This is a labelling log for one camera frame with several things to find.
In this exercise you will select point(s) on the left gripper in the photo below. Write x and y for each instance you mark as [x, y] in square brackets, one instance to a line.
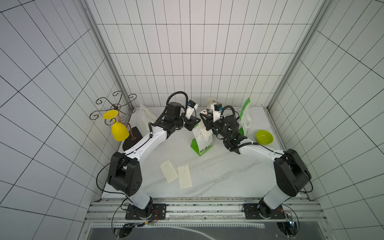
[192, 122]

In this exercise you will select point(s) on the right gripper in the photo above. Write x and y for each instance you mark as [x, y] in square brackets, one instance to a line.
[210, 122]

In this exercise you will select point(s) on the navy beige bag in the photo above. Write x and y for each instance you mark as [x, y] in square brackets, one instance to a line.
[210, 103]

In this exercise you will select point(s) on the green white bag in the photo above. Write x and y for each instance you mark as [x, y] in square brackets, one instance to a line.
[198, 144]
[245, 119]

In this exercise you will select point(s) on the white paper bag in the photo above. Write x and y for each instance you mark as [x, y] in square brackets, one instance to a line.
[143, 119]

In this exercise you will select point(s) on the cream receipt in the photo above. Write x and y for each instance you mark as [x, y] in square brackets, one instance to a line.
[169, 171]
[205, 133]
[185, 179]

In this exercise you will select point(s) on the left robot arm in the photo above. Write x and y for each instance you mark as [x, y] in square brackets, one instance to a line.
[125, 174]

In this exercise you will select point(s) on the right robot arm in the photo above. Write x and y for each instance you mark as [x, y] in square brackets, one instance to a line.
[291, 173]

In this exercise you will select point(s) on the green bowl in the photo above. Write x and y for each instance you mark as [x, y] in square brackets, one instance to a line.
[264, 137]

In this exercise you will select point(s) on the black oval stand base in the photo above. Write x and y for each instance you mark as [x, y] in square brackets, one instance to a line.
[132, 140]

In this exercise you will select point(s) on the yellow cup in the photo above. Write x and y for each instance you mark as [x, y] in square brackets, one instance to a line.
[119, 132]

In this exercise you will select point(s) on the yellow saucer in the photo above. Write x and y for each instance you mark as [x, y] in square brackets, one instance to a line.
[111, 114]

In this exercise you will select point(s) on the black scroll metal stand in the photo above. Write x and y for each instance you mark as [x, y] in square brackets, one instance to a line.
[124, 111]

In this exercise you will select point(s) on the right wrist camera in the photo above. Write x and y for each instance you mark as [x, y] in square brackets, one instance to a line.
[216, 108]

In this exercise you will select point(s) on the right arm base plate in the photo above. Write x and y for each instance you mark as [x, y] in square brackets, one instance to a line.
[261, 212]

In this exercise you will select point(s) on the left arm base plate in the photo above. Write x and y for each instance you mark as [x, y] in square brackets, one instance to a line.
[151, 212]

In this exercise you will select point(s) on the aluminium rail frame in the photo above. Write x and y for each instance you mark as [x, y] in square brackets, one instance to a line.
[113, 213]

